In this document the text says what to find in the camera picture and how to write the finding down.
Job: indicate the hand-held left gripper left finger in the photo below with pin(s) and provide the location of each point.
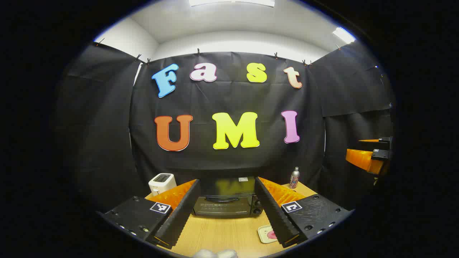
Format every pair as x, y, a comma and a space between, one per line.
179, 218

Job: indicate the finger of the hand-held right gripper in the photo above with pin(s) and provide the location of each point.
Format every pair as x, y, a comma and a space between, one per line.
362, 160
383, 141

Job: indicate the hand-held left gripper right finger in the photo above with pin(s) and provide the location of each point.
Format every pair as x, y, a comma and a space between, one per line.
272, 215

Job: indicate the red round food slice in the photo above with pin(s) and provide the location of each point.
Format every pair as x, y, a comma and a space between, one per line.
272, 235

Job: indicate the cream square plate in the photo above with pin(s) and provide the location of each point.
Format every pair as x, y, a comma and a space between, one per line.
264, 234

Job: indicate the black electric oven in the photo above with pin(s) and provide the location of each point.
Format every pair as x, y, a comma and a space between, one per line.
224, 206

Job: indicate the white toaster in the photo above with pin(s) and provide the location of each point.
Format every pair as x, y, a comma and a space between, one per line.
161, 182

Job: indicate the silver drink bottle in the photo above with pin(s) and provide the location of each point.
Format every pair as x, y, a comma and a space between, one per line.
294, 178

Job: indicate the black backdrop cloth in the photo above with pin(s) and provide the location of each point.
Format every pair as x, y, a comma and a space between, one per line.
229, 161

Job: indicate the ceiling light panel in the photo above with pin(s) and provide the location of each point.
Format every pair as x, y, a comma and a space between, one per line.
343, 34

